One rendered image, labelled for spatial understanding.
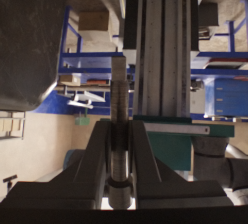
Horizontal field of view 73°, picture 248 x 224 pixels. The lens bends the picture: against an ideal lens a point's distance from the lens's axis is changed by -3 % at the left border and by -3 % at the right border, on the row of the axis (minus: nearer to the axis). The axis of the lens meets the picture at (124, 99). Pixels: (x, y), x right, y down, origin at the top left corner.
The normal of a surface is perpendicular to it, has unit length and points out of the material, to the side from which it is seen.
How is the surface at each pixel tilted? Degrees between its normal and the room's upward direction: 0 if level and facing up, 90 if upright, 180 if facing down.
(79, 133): 90
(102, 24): 90
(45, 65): 90
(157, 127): 90
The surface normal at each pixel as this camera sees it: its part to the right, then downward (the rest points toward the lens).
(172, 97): -0.08, -0.11
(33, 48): 0.98, 0.04
